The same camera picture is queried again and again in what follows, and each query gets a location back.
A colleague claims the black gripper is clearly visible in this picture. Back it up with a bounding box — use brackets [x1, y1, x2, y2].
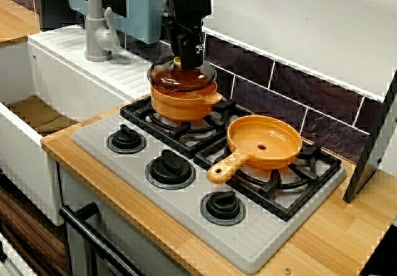
[164, 7, 212, 71]

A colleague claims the brown transparent lid yellow knob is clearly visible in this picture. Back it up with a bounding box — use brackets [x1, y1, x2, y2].
[146, 56, 220, 99]

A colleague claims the orange frying pan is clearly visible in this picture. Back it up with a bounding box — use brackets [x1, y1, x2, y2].
[207, 115, 303, 185]

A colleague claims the orange plastic pot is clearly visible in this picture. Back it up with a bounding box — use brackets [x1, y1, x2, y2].
[150, 80, 223, 123]

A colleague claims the teal box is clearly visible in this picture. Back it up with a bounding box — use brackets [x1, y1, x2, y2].
[40, 0, 184, 45]

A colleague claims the black burner grate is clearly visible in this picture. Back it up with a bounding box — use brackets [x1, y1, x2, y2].
[194, 117, 342, 223]
[119, 95, 254, 159]

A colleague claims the grey faucet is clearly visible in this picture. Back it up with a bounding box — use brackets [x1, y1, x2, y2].
[84, 0, 120, 63]

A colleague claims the black stove knob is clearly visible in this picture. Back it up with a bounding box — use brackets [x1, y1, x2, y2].
[107, 124, 147, 154]
[145, 149, 197, 190]
[199, 190, 246, 226]

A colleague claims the white sink basin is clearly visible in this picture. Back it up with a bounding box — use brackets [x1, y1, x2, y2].
[0, 24, 162, 227]

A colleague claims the wooden kitchen countertop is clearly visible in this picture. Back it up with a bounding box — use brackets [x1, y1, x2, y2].
[40, 96, 397, 276]

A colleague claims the toy oven front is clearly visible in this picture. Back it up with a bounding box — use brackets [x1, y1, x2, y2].
[57, 164, 199, 276]

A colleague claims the grey stove top plate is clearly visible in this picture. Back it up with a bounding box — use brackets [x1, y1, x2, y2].
[70, 94, 348, 275]

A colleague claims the black oven door handle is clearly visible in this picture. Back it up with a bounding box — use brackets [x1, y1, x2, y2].
[58, 202, 146, 276]

